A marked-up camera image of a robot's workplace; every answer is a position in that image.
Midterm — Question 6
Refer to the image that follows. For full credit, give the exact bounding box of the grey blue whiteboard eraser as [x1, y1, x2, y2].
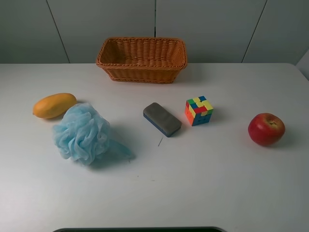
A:
[143, 102, 182, 137]

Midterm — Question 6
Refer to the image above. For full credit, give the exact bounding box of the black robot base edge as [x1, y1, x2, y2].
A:
[54, 227, 224, 232]

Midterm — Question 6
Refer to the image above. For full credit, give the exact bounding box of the multicoloured puzzle cube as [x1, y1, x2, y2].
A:
[185, 96, 213, 126]

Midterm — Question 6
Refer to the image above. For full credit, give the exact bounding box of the orange wicker basket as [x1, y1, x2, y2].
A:
[96, 37, 188, 84]

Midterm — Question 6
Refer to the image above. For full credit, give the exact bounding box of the light blue bath loofah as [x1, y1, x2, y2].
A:
[52, 103, 132, 166]

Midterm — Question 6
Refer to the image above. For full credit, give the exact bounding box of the yellow orange mango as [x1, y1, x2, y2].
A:
[32, 93, 77, 119]

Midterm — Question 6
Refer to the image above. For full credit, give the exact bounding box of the red apple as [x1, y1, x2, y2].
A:
[248, 113, 285, 146]

